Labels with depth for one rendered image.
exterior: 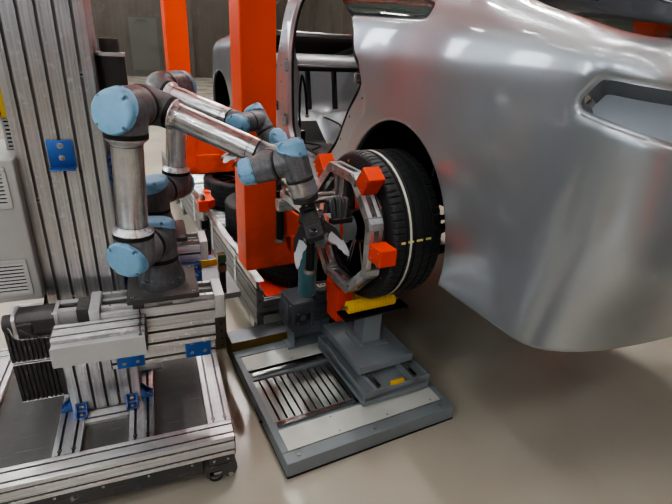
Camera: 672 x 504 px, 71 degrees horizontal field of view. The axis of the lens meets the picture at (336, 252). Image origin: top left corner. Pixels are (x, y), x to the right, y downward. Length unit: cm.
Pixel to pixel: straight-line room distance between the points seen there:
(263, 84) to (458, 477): 184
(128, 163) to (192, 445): 105
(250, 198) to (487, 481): 159
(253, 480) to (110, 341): 84
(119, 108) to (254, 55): 96
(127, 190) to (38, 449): 108
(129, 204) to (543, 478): 189
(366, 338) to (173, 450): 102
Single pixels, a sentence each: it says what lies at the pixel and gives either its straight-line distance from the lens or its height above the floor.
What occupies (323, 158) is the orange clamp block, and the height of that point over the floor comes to 111.
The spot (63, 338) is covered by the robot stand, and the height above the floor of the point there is 74.
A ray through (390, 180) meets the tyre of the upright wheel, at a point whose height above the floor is 111.
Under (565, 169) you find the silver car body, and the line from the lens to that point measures 143.
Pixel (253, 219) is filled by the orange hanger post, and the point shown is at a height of 79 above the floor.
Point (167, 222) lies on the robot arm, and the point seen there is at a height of 104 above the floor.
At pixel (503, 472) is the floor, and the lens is 227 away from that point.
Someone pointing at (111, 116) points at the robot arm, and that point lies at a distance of 137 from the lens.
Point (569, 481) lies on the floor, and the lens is 236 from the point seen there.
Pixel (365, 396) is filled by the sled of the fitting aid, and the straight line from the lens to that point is 222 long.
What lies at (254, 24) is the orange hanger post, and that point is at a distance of 220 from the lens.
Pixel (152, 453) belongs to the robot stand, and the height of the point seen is 23.
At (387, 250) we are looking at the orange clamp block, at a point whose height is 88.
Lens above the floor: 159
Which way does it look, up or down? 24 degrees down
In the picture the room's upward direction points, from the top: 3 degrees clockwise
